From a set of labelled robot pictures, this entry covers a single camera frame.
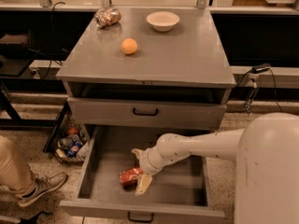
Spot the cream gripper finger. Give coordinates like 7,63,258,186
131,148,143,160
135,174,152,196

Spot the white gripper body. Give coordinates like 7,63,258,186
138,147,190,175

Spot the red coke can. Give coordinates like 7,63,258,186
119,167,143,188

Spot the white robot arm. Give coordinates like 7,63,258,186
132,113,299,224

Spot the closed grey upper drawer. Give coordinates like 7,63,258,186
67,98,226,130

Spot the open grey lower drawer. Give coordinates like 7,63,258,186
61,126,225,224

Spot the blue can in basket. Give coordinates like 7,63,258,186
65,141,82,158

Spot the grey drawer cabinet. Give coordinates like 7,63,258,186
55,7,236,133

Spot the grey sneaker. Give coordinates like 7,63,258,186
18,172,67,207

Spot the orange fruit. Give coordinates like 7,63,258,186
121,38,137,55

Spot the khaki trouser leg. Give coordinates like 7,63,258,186
0,136,36,199

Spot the white bowl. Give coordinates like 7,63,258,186
147,11,180,32

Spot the crumpled snack bag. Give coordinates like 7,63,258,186
93,7,121,29

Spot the black power adapter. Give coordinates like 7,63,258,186
251,63,271,74

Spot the wire basket of items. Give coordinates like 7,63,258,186
52,114,89,164

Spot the black cable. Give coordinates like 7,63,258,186
27,1,70,80

